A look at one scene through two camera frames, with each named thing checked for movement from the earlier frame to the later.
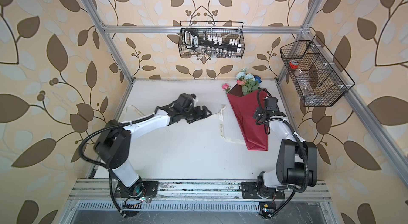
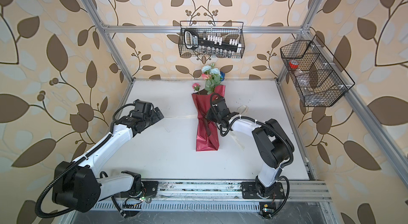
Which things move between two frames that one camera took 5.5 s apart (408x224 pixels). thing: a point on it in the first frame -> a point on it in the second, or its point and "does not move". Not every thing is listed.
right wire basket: [319, 79] does not move
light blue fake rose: [250, 85] -> [215, 77]
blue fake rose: [257, 78] -> [222, 75]
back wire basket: [211, 39] does not move
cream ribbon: [221, 113] -> [242, 109]
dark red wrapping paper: [256, 135] -> [207, 138]
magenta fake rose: [226, 87] -> [196, 86]
